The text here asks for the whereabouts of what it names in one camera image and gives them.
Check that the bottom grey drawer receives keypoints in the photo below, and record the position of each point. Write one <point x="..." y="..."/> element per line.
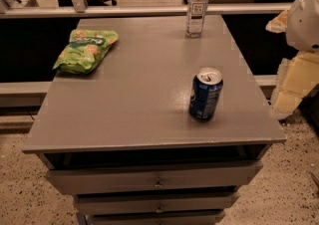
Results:
<point x="199" y="217"/>

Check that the green rice chip bag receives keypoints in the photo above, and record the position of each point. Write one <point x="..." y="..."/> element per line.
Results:
<point x="85" y="50"/>

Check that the middle grey drawer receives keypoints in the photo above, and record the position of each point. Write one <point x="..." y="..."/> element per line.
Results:
<point x="157" y="203"/>

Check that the grey metal rail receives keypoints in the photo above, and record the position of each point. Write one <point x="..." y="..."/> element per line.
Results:
<point x="142" y="11"/>

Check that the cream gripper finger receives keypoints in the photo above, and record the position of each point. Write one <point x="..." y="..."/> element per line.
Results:
<point x="279" y="23"/>
<point x="296" y="78"/>

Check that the grey drawer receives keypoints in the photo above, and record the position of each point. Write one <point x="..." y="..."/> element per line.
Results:
<point x="199" y="217"/>
<point x="149" y="178"/>
<point x="157" y="203"/>

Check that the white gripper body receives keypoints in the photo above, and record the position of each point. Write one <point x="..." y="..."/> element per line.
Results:
<point x="304" y="23"/>

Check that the clear water bottle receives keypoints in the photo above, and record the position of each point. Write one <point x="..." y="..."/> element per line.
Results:
<point x="195" y="17"/>

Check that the blue pepsi can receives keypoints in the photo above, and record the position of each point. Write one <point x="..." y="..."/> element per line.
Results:
<point x="206" y="89"/>

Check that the grey drawer cabinet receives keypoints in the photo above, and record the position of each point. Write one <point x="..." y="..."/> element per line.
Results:
<point x="132" y="110"/>

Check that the top grey drawer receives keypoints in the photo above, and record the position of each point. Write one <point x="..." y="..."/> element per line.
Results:
<point x="149" y="178"/>

